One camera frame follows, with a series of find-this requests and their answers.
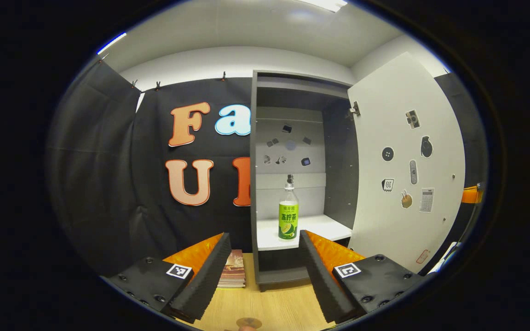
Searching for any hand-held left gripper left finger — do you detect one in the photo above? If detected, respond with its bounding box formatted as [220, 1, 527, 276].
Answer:
[101, 232, 232, 325]

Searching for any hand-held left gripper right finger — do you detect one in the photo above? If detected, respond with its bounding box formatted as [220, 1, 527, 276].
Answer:
[299, 230, 426, 325]

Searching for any round brown coaster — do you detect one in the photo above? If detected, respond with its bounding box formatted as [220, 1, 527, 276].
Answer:
[236, 317, 263, 331]

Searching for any green label bottle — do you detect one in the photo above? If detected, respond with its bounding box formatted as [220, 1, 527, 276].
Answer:
[278, 175, 300, 241]

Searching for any beige cabinet door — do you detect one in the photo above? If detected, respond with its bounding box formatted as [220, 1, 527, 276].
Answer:
[347, 51, 467, 275]

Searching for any white cabinet shelf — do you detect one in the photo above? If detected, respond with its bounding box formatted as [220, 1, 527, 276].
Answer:
[257, 214, 353, 251]

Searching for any brown cover book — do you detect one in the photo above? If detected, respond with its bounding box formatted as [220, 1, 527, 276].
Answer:
[221, 250, 246, 276]

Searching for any black backdrop cloth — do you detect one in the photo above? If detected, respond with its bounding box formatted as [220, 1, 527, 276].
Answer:
[46, 60, 486, 279]

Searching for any row of black cloth clips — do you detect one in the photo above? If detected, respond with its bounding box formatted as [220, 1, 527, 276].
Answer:
[99, 54, 227, 91]

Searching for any ceiling light panel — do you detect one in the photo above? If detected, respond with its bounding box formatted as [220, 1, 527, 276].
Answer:
[97, 32, 128, 55]

